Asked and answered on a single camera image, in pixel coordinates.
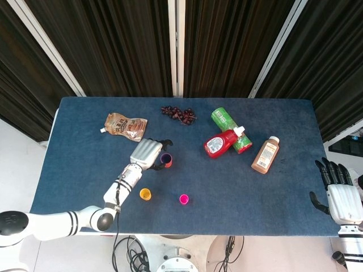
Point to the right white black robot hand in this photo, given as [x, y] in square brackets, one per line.
[344, 201]

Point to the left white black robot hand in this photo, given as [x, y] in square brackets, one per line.
[144, 153]

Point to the purple plastic cup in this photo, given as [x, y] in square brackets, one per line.
[166, 158]

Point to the yellow plastic cup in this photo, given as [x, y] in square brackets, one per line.
[145, 194]

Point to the pink plastic cup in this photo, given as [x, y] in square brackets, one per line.
[184, 199]

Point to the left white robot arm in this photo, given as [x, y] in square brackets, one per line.
[51, 224]

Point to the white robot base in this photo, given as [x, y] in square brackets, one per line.
[175, 262]

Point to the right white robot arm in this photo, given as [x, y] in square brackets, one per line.
[353, 246]

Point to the orange plastic cup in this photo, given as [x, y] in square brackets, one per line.
[169, 164]

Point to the white shoe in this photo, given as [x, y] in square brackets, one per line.
[356, 175]

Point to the brown spout pouch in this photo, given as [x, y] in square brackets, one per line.
[126, 126]

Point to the dark red grape bunch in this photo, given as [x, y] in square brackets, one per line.
[180, 114]

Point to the black equipment box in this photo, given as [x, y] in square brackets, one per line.
[347, 147]

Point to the red ketchup bottle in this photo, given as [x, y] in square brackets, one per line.
[218, 143]

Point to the blue felt table mat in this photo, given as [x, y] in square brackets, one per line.
[215, 198]

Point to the green cylindrical can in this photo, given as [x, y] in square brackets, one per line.
[227, 124]

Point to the brown drink bottle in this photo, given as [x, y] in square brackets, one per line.
[265, 156]

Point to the white vertical frame post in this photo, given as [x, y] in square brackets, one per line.
[176, 48]

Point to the white slanted frame post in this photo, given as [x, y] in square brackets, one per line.
[46, 46]
[276, 49]

